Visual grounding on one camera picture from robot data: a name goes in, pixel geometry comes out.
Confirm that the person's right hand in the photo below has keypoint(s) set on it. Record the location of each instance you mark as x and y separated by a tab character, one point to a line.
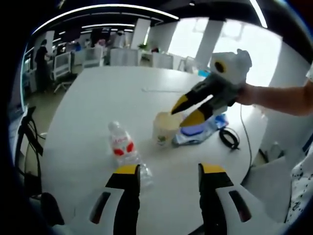
248	95

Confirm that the white mesh office chair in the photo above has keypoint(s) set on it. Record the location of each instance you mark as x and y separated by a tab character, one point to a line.
93	56
64	66

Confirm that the light grey chair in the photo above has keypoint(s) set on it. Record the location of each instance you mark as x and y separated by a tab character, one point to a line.
266	188

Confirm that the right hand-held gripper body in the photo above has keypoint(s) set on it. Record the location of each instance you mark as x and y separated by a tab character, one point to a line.
230	76

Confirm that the white printed paper cup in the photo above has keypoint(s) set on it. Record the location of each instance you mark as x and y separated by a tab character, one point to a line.
163	129

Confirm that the green potted plant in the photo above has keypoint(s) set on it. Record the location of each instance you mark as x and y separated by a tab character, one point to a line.
143	46

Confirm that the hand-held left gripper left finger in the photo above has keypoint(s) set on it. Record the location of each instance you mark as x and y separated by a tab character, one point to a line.
129	203

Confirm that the blue sponge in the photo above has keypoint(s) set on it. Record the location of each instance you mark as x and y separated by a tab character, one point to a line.
193	133

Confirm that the ceiling light strip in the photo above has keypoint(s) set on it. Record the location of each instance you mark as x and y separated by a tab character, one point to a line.
110	9

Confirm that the white table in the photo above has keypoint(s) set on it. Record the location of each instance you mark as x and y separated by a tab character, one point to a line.
97	98

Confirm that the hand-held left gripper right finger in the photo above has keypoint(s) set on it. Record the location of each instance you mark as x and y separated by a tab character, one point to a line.
215	203

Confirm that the person's printed white shirt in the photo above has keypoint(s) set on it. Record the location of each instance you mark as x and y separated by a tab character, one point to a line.
302	188

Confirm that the blue white box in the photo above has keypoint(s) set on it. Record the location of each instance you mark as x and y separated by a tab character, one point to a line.
205	73

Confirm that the clear plastic bottle red label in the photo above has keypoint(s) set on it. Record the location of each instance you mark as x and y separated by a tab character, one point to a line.
122	147

